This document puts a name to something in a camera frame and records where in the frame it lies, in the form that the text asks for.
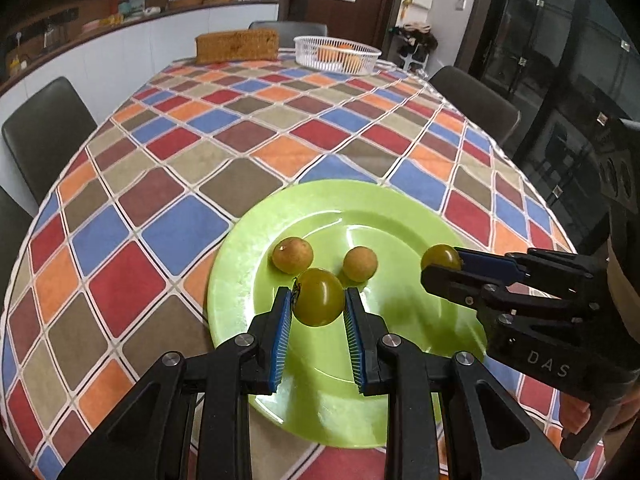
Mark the brown round fruit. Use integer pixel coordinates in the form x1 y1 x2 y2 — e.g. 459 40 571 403
271 237 315 275
342 246 379 282

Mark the brown woven box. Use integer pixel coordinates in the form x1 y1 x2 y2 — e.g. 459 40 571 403
195 29 280 65

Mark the dark grey chair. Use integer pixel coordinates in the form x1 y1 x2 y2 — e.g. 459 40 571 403
0 186 35 306
1 76 98 206
428 65 521 148
248 20 329 50

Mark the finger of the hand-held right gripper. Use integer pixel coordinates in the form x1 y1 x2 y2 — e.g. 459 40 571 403
452 246 611 306
421 264 606 333

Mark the colourful checkered tablecloth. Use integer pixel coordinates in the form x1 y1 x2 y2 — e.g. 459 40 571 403
0 47 608 480

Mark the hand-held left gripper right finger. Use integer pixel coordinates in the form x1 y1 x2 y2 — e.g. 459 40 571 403
342 286 581 480

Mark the shoe rack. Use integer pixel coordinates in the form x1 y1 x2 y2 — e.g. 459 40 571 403
390 22 440 73

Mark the person's right hand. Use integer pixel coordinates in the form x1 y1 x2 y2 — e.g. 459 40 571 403
559 394 593 437

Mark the large green tomato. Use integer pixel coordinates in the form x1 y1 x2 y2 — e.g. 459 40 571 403
292 267 345 327

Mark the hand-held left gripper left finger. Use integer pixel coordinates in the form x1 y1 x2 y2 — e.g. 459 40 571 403
56 286 296 480

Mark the small green tomato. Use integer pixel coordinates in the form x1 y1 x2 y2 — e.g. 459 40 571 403
421 243 463 273

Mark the white sideboard cabinet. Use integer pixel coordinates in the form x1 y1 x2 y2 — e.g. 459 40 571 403
0 0 281 111

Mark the green plate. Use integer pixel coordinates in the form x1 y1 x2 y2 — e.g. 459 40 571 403
207 180 488 450

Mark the dark glass cabinet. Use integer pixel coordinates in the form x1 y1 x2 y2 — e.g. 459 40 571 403
467 0 640 256

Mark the white plastic basket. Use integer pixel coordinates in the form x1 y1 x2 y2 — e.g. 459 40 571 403
293 35 383 74

